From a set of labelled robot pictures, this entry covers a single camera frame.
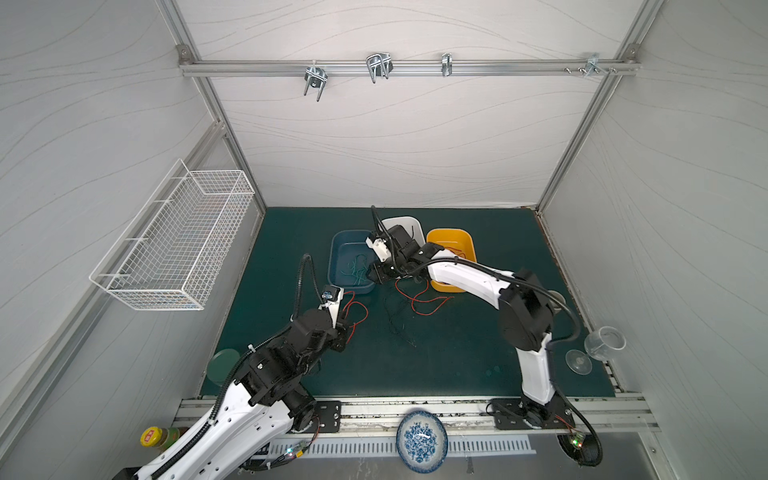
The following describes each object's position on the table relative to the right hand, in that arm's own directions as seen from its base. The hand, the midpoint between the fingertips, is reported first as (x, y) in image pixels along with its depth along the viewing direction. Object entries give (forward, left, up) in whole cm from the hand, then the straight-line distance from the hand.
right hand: (373, 265), depth 89 cm
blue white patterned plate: (-42, -15, -12) cm, 46 cm away
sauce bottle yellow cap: (-46, +37, +8) cm, 60 cm away
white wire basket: (-11, +45, +20) cm, 50 cm away
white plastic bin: (+25, -11, -8) cm, 29 cm away
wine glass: (-21, -59, -13) cm, 64 cm away
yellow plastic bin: (+19, -29, -11) cm, 37 cm away
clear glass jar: (-22, -56, +3) cm, 60 cm away
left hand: (-17, +4, +5) cm, 18 cm away
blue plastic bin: (+12, +11, -13) cm, 21 cm away
